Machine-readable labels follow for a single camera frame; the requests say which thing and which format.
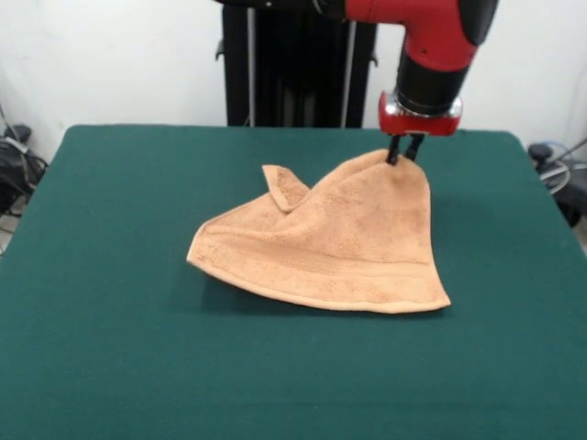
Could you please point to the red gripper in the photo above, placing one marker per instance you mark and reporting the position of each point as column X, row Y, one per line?
column 422, row 126

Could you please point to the tan terry towel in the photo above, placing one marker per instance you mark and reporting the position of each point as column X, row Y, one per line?
column 344, row 243

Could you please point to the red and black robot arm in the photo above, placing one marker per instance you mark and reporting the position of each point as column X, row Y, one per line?
column 435, row 32

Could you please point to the black wheeled stand base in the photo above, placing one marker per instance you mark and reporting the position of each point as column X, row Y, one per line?
column 573, row 192
column 14, row 169

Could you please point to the dark green table cloth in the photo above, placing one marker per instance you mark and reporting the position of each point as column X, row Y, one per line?
column 137, row 344

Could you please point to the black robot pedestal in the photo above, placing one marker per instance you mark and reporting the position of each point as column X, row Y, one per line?
column 298, row 69

